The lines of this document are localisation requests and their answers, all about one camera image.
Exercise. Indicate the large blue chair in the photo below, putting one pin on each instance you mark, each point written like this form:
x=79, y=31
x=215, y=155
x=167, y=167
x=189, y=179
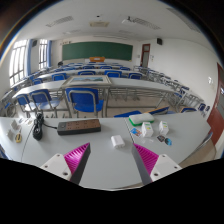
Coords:
x=83, y=100

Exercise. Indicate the small white box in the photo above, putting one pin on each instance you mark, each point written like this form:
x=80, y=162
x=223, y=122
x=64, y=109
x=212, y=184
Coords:
x=163, y=128

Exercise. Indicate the white and green case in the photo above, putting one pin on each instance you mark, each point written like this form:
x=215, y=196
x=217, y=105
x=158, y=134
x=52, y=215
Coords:
x=141, y=118

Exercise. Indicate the framed landscape picture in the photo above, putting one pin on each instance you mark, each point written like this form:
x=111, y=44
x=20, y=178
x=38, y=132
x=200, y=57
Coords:
x=86, y=80

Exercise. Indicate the orange wooden podium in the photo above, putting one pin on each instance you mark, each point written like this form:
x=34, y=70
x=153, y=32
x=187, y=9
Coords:
x=97, y=59

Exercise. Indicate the blue chair with wooden edge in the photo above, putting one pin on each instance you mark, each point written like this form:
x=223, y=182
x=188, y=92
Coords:
x=159, y=110

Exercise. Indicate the small dark packet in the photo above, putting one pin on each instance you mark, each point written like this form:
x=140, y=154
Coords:
x=160, y=138

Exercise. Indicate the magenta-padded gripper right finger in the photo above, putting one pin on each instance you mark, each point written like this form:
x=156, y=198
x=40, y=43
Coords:
x=146, y=160

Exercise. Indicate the ceiling air conditioner unit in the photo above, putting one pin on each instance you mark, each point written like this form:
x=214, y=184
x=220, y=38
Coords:
x=99, y=24

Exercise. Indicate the dark grey power strip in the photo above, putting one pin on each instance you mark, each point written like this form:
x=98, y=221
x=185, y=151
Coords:
x=79, y=127

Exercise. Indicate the small grey packet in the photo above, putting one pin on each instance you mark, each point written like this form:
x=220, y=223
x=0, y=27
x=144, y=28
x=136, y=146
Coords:
x=14, y=124
x=10, y=133

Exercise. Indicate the group of blue chairs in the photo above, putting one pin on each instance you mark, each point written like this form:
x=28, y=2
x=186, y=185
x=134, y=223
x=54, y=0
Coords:
x=96, y=71

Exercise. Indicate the blue chair seat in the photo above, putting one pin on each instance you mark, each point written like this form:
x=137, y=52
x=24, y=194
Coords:
x=127, y=114

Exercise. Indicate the yellow tape roll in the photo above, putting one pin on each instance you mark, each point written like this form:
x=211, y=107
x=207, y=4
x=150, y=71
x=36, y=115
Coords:
x=18, y=137

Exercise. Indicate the narrow window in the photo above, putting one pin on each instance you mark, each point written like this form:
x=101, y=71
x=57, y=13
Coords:
x=43, y=53

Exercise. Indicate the blue chair with metal frame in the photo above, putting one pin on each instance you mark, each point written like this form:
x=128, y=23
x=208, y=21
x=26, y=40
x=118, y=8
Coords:
x=41, y=96
x=23, y=99

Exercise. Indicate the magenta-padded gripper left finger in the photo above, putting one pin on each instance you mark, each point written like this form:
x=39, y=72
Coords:
x=77, y=160

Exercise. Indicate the black wall speaker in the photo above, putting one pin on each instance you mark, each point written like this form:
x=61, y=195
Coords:
x=159, y=41
x=34, y=43

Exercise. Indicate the white ceiling projector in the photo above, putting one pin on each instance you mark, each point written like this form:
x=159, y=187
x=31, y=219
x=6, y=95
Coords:
x=128, y=21

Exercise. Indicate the long grey classroom desk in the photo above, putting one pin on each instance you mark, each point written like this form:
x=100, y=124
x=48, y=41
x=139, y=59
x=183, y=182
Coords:
x=140, y=85

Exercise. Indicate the blue printed card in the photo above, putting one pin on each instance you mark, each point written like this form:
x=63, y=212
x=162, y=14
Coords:
x=135, y=132

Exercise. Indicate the large window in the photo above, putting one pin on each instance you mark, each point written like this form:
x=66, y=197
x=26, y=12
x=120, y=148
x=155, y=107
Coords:
x=17, y=63

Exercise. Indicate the white box with yellow print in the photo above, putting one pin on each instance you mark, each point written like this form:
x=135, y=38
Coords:
x=147, y=130

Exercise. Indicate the small blue packet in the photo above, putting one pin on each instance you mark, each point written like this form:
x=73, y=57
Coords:
x=168, y=141

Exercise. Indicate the white charger block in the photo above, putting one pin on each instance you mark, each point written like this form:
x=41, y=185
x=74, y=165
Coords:
x=117, y=141

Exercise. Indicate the brown classroom door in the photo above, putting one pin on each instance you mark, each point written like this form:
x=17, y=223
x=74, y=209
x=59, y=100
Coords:
x=145, y=56

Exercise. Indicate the green chalkboard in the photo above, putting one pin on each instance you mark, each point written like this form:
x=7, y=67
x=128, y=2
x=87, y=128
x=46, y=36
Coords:
x=97, y=51

